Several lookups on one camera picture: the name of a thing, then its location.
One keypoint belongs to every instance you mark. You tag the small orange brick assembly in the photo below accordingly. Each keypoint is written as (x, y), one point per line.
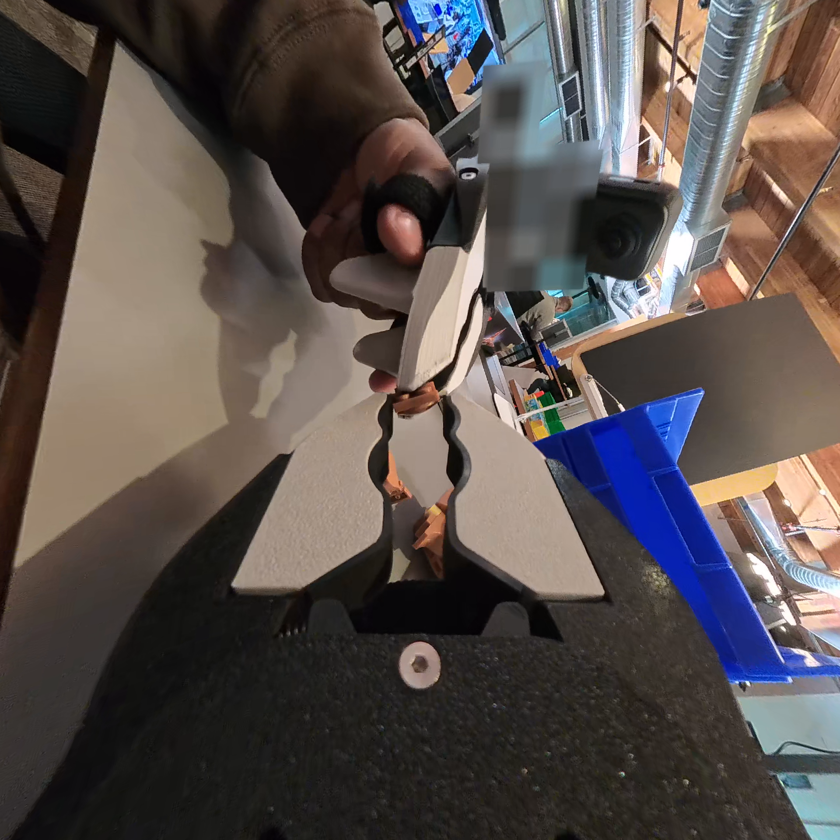
(418, 400)

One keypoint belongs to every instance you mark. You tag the grey desk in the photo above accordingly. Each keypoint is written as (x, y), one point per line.
(131, 328)

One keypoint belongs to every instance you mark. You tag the tan brown brick toy figure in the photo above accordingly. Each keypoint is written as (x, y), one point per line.
(423, 525)

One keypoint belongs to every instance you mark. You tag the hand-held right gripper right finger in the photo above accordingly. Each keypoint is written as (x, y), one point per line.
(525, 512)

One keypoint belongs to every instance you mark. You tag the person's left hand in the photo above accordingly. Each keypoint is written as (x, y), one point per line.
(348, 223)

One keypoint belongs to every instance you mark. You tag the black computer monitor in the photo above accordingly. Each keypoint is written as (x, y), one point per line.
(453, 20)

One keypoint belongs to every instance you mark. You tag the black board with wooden edge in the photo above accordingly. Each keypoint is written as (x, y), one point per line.
(735, 381)

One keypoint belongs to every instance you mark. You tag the person's left forearm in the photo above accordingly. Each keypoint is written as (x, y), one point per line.
(263, 79)

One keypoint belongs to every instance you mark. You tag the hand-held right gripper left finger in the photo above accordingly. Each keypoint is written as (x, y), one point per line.
(309, 519)

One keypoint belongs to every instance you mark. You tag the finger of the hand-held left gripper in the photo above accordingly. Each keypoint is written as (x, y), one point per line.
(381, 349)
(440, 315)

